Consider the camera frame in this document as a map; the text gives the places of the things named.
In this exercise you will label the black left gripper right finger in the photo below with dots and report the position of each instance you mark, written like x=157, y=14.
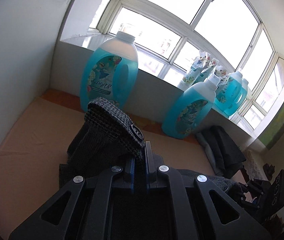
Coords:
x=154, y=180

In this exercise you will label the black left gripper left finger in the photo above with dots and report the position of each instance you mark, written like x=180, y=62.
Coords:
x=123, y=176

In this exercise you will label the grey houndstooth pants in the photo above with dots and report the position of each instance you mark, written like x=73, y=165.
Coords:
x=108, y=137

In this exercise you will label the white lace cloth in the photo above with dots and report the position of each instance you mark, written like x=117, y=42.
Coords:
x=254, y=165

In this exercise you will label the dark folded clothes pile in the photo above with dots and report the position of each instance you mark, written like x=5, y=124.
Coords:
x=224, y=155

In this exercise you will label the pink towel blanket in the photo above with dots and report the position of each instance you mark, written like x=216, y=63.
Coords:
x=30, y=156

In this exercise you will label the large blue detergent bottle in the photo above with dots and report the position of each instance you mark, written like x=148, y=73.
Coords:
x=110, y=72

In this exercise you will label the floral refill pouches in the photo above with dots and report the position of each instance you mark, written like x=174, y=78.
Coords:
x=203, y=66

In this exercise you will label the white window frame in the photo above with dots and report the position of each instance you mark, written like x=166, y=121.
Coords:
x=244, y=35

